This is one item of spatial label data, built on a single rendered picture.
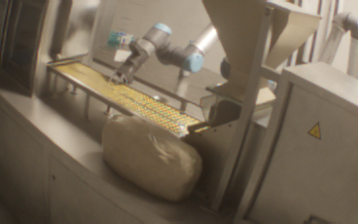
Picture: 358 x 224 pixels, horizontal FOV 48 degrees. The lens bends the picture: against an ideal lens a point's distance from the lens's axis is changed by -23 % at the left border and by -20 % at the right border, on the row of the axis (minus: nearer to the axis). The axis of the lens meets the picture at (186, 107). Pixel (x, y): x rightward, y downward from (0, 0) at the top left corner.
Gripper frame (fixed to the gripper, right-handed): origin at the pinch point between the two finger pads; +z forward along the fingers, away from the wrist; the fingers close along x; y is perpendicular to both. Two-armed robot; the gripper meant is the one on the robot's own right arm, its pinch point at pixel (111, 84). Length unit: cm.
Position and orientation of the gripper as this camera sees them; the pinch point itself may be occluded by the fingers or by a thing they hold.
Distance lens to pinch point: 209.6
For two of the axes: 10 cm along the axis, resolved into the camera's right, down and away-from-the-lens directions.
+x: -7.8, -3.7, 5.0
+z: -5.7, 7.5, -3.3
